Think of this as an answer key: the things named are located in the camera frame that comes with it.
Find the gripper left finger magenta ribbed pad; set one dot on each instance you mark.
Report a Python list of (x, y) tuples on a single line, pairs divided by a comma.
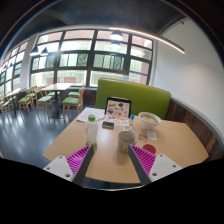
[(73, 167)]

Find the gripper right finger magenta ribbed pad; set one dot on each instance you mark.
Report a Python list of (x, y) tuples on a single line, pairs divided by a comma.
[(151, 167)]

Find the clear plastic water bottle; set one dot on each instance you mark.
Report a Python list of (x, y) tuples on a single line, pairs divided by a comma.
[(91, 128)]

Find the red round lid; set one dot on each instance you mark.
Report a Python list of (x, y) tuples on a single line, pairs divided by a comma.
[(150, 148)]

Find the small printed card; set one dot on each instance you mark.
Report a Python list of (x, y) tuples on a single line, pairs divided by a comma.
[(142, 138)]

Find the white paper napkin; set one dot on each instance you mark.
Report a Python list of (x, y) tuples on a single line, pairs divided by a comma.
[(151, 135)]

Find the grey paper cup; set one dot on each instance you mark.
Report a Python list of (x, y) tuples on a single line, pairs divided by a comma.
[(124, 139)]

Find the white bowl of food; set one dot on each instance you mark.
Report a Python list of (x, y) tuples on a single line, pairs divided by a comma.
[(149, 120)]

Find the small blue-capped bottle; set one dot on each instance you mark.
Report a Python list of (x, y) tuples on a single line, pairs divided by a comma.
[(132, 119)]

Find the small black wallet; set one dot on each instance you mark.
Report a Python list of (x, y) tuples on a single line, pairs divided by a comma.
[(108, 125)]

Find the wooden background dining table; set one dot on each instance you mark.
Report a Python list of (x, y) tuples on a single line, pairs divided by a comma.
[(57, 87)]

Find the white paper sheets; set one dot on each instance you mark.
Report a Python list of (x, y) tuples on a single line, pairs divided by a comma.
[(83, 116)]

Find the wooden chair green seat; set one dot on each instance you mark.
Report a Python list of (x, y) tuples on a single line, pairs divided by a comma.
[(42, 102), (73, 103), (76, 94), (26, 102)]

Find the sticker-covered laptop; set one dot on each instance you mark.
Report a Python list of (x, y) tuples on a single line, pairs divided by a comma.
[(118, 107)]

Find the green padded booth bench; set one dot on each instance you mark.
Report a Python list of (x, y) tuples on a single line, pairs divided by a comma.
[(144, 98)]

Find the hanging pendant lamp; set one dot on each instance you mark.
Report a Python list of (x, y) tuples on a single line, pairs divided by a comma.
[(116, 35), (34, 51)]

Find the long linear ceiling light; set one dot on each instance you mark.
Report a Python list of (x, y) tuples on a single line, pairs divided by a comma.
[(149, 36)]

